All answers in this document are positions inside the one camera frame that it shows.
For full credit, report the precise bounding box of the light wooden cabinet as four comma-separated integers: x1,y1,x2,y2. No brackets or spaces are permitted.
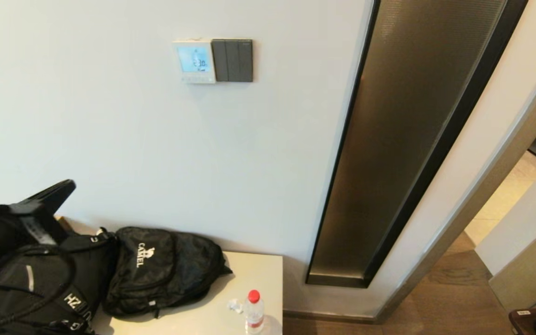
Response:
489,222,536,312

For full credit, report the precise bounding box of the large black HZ backpack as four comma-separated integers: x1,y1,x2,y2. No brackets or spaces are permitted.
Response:
0,230,120,335

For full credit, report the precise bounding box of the dark grey wall switch panel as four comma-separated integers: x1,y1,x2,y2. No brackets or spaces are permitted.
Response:
211,39,254,83

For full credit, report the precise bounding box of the frosted glass panel dark frame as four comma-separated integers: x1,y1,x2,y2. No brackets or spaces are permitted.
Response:
306,0,529,288

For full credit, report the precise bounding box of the white wall thermostat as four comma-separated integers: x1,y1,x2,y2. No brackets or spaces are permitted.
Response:
172,40,216,84

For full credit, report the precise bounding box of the grey metal door frame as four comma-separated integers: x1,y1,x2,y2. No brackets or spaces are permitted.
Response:
374,44,536,324

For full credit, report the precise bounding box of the water bottle red cap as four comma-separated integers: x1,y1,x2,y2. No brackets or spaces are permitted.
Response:
244,289,265,335

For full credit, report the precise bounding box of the beige low cabinet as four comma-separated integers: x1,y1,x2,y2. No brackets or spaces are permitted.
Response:
91,251,284,335

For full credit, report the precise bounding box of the black Camel backpack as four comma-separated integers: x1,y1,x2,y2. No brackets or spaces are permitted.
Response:
103,227,233,319

